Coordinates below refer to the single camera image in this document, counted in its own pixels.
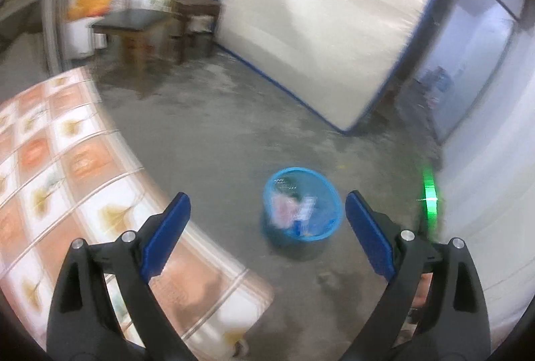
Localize grey metal shelf table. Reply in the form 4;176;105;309
1;0;66;76

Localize blue plastic trash basket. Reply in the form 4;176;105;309
261;167;344;248

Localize white mattress blue trim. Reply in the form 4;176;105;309
217;0;431;132

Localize wooden side table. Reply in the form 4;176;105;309
91;8;173;77

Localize orange yellow bag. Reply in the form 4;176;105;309
66;0;112;21

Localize person's right hand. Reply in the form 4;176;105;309
407;273;433;330

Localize dark wooden stool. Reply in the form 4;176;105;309
172;0;221;64

